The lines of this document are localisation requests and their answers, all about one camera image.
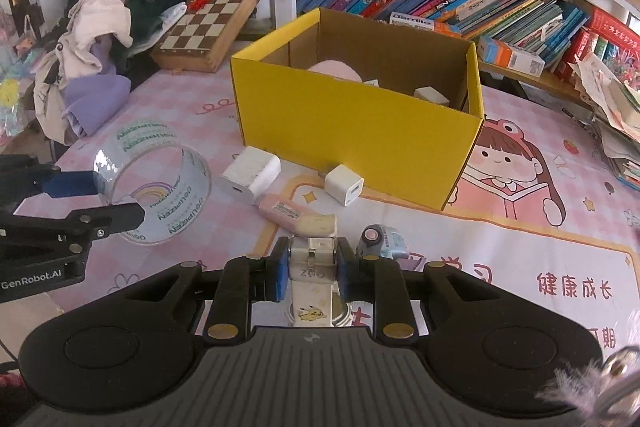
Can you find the orange white small box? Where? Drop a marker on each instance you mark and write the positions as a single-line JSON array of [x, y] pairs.
[[515, 59]]

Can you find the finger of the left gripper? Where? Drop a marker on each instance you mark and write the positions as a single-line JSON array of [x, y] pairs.
[[23, 236], [23, 176]]

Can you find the white soap block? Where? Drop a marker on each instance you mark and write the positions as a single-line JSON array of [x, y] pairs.
[[430, 94]]

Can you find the large white charger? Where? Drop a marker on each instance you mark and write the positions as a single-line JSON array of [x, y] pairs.
[[251, 174]]

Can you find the small white charger cube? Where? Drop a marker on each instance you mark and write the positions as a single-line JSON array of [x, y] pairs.
[[343, 185]]

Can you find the white orange usmile box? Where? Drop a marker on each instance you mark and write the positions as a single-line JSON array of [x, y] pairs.
[[423, 24]]

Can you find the wooden chess board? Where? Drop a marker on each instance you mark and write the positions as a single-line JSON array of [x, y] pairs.
[[201, 39]]

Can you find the yellow cardboard box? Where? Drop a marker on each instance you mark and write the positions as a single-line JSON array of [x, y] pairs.
[[412, 149]]

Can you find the pink eraser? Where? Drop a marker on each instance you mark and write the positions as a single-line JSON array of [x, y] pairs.
[[295, 218]]

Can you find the pink plush pig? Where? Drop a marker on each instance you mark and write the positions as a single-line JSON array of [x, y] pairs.
[[336, 69]]

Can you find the clear tape roll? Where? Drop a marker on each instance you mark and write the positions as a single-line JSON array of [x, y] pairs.
[[144, 162]]

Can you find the stack of papers and books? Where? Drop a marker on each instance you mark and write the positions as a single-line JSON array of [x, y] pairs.
[[615, 108]]

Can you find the grey toy car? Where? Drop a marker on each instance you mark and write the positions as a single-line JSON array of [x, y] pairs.
[[382, 241]]

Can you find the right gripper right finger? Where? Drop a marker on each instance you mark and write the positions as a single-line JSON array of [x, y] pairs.
[[380, 282]]

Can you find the pile of clothes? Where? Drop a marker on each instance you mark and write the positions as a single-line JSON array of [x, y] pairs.
[[82, 79]]

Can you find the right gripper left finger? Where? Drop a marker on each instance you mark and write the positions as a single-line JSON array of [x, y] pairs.
[[242, 282]]

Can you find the pink checkered table mat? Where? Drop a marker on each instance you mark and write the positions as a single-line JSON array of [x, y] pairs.
[[587, 268]]

